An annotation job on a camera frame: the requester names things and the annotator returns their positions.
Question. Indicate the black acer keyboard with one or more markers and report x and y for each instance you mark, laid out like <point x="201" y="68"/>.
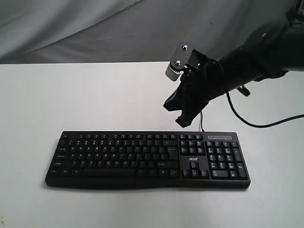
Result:
<point x="118" y="160"/>

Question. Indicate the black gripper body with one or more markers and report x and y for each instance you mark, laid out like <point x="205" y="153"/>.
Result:
<point x="202" y="78"/>

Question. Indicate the grey backdrop cloth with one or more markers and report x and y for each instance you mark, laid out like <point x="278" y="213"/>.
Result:
<point x="88" y="31"/>

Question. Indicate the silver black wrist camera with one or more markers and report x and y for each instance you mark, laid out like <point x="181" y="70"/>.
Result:
<point x="179" y="60"/>

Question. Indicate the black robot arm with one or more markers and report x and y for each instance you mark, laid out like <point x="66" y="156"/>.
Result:
<point x="271" y="51"/>

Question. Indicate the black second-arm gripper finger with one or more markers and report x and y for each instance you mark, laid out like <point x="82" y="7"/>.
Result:
<point x="189" y="111"/>
<point x="176" y="101"/>

